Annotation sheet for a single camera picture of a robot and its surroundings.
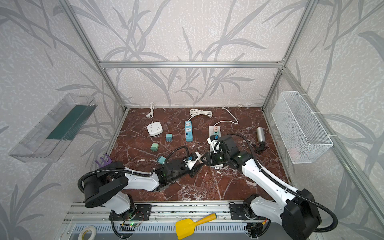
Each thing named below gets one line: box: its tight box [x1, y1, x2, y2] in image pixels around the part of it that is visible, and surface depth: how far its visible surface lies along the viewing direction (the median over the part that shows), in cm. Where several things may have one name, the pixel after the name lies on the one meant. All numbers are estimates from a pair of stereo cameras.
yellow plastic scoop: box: [175, 213, 217, 240], surface depth 71 cm
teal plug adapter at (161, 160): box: [157, 156, 167, 165], surface depth 91 cm
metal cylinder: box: [256, 127, 266, 143], surface depth 104 cm
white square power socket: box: [147, 121, 164, 137], surface depth 107 cm
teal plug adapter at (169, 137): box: [165, 133, 173, 142], surface depth 103 cm
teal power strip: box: [185, 120, 193, 142], surface depth 105 cm
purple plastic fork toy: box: [95, 153, 112, 168], surface depth 95 cm
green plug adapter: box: [150, 143, 160, 152], surface depth 98 cm
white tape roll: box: [78, 225, 97, 240], surface depth 70 cm
